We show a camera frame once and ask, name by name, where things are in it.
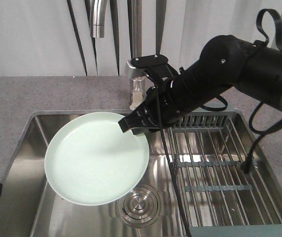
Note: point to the stainless steel faucet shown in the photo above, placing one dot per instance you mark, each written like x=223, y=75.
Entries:
x=116, y=34

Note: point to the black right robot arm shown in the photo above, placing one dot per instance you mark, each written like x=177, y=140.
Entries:
x=225, y=62

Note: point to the white pleated curtain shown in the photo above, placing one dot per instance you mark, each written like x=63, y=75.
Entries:
x=52, y=37

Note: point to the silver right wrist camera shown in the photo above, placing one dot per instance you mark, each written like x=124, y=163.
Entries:
x=135, y=67

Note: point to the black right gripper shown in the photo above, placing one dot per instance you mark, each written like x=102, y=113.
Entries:
x=164, y=106

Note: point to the stainless steel sink basin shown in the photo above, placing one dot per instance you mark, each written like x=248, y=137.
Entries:
x=30, y=208

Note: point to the round steel sink drain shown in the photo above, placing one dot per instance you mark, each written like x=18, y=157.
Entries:
x=140, y=208

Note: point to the teal roll-up drying rack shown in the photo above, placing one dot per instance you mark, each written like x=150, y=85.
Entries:
x=207, y=150

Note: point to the light green round plate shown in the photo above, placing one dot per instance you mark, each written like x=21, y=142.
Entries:
x=91, y=162

